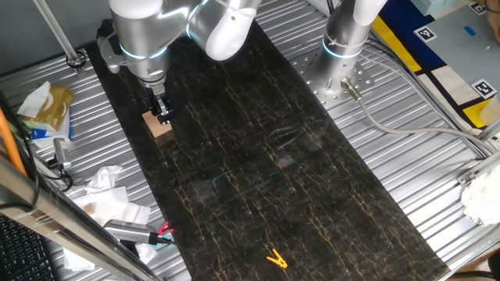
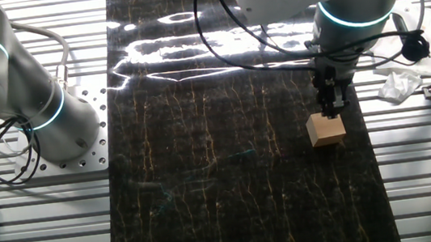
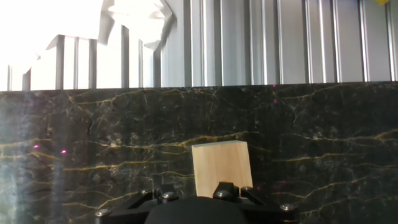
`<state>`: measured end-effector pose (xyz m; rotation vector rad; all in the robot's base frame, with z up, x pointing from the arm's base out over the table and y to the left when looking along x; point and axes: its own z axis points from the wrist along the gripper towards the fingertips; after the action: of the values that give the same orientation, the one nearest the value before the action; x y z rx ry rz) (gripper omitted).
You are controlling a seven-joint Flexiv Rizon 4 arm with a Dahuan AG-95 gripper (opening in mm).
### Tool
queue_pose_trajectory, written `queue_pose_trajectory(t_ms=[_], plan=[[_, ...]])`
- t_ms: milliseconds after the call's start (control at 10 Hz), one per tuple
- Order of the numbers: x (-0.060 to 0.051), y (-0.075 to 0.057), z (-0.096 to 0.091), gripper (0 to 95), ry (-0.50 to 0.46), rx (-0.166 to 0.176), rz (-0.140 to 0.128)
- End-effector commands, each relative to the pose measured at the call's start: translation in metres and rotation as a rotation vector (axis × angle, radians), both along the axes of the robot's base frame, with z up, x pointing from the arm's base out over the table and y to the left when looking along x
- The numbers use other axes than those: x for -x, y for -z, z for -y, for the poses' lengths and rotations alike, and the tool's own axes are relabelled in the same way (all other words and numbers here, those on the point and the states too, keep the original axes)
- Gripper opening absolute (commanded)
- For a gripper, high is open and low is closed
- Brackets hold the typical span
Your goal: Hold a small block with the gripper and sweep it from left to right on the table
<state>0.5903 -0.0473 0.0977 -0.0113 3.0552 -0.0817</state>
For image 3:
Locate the large wooden cube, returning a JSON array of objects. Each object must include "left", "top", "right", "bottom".
[{"left": 191, "top": 139, "right": 254, "bottom": 199}]

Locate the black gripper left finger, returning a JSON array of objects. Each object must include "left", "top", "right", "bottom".
[{"left": 124, "top": 182, "right": 180, "bottom": 211}]

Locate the black marble pattern mat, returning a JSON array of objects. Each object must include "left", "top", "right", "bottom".
[{"left": 0, "top": 81, "right": 398, "bottom": 224}]

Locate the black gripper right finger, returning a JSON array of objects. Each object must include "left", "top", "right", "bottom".
[{"left": 212, "top": 181, "right": 271, "bottom": 208}]

